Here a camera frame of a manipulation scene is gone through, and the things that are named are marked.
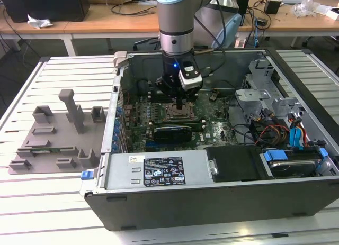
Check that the hard disk in blue carrier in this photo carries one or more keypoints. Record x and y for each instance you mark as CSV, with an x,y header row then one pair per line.
x,y
291,167

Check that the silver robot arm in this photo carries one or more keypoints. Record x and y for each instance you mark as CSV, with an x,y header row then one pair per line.
x,y
174,17

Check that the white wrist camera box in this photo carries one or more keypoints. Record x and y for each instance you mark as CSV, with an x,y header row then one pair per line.
x,y
189,79

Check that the small black adapter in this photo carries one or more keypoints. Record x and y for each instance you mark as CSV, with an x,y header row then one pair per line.
x,y
262,22

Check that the small white box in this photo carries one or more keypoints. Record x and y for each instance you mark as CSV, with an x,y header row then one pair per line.
x,y
333,14

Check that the green motherboard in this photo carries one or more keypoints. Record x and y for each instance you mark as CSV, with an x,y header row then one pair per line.
x,y
215,118

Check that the black graphics card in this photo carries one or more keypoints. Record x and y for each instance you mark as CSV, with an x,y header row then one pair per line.
x,y
172,135

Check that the crumpled white paper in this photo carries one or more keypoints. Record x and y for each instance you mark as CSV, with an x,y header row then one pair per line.
x,y
39,22

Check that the round coin battery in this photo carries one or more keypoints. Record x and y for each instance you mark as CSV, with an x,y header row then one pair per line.
x,y
213,96

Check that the black plastic shroud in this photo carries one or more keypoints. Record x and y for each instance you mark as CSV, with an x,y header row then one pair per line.
x,y
233,163

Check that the small copper heatsink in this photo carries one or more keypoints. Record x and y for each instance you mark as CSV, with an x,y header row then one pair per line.
x,y
129,107

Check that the small black box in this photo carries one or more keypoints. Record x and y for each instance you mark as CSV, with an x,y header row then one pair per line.
x,y
271,6

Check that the clear plastic bags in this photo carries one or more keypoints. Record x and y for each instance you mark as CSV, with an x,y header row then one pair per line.
x,y
304,8

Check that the silver CPU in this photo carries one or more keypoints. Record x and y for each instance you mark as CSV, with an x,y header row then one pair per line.
x,y
185,112

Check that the wooden desk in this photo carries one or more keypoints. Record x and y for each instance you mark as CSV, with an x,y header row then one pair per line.
x,y
92,22
291,22

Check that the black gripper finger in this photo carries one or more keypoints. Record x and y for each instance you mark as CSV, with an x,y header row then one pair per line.
x,y
167,86
190,95

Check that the green RAM stick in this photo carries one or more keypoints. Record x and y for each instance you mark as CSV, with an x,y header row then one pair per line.
x,y
54,150

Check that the black and grey PC case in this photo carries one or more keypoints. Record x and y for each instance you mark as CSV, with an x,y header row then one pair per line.
x,y
212,210

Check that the CPU socket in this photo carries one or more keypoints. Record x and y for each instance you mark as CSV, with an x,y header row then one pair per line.
x,y
168,118

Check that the black RAM slot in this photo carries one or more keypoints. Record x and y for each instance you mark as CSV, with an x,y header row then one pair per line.
x,y
197,121
197,124

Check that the silver metal drive cage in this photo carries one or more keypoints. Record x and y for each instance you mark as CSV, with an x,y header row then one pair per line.
x,y
254,95

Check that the white plastic stand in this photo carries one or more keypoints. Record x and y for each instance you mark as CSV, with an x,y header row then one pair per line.
x,y
239,42

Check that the grey power supply unit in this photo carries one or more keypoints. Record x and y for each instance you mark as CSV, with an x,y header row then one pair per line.
x,y
119,171

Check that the black desktop box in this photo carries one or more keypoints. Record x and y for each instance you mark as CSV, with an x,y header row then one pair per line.
x,y
245,9

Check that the blue case latch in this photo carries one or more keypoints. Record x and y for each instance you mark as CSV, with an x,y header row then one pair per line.
x,y
86,174

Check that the grey plastic parts rack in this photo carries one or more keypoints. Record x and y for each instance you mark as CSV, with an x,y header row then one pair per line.
x,y
63,135

